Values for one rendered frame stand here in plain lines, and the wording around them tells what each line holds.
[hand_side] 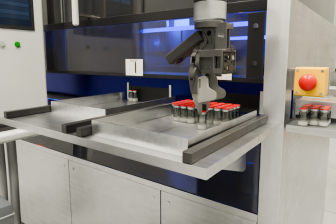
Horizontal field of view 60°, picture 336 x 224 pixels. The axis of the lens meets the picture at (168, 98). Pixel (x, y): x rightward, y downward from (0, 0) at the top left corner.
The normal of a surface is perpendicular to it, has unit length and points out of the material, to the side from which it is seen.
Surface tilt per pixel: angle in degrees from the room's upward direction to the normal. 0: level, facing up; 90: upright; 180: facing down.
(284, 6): 90
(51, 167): 90
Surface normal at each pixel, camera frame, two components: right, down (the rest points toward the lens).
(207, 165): 0.00, -0.99
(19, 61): 0.82, 0.07
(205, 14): -0.36, 0.13
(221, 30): -0.59, 0.11
